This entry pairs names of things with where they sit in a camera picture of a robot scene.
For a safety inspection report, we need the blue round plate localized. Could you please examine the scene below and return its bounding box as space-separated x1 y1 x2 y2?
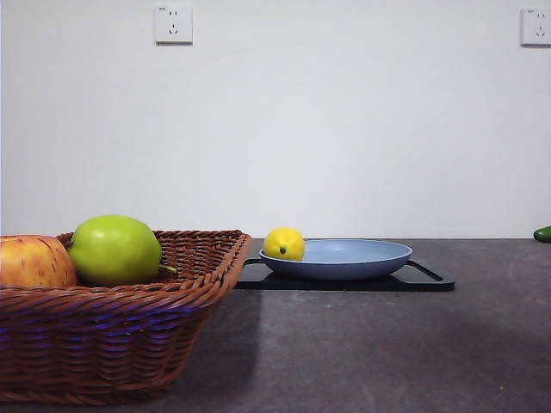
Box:
258 238 413 281

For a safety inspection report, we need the green apple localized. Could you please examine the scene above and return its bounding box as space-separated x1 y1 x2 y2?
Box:
67 214 177 286

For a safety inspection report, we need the yellow lemon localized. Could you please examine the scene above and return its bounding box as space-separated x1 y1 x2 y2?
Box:
263 227 306 262

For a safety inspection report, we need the white wall socket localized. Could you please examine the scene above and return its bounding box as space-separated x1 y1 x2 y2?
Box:
154 3 194 46
519 8 551 48

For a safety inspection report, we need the brown wicker basket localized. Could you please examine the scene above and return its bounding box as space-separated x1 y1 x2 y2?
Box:
0 229 254 393

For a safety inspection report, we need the black flat tray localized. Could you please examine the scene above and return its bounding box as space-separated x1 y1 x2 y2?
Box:
235 257 455 293

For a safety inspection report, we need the red yellow apple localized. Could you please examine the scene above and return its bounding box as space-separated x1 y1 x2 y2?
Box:
0 234 78 289

